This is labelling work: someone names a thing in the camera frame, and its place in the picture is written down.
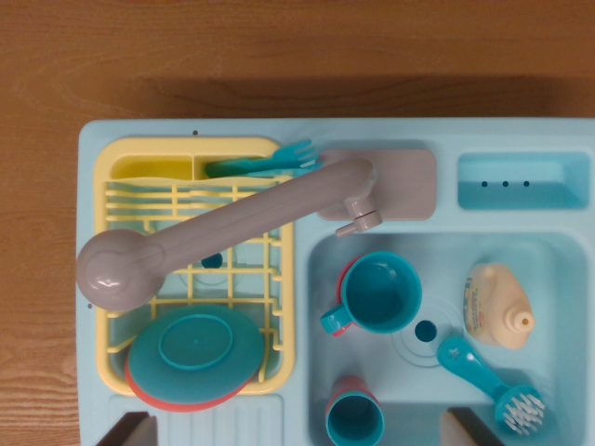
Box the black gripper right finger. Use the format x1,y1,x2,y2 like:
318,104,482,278
440,407,506,446

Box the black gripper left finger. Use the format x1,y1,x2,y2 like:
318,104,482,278
95,411,158,446

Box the cream toy detergent bottle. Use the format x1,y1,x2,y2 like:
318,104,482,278
462,262,536,350

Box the light blue toy sink unit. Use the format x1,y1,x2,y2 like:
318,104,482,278
76,118,595,446

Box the red plastic plate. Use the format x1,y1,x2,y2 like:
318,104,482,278
124,357,257,413

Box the teal dish brush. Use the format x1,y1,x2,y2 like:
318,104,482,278
435,336,546,436

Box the teal plastic plate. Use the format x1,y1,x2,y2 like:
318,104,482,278
127,304,264,404

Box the teal plastic tumbler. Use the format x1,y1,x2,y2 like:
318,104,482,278
326,391,386,446

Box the red plastic tumbler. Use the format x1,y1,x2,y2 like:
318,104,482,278
324,375,380,415

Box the grey toy faucet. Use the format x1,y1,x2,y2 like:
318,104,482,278
76,157,383,312

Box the yellow plastic dish rack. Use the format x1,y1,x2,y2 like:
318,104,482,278
94,137,298,397

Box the teal plastic fork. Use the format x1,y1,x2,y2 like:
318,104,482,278
204,139,317,178
245,160,324,180

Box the teal mug with handle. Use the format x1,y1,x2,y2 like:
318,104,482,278
319,251,423,335

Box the red mug with handle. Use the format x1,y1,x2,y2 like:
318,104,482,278
330,257,364,339

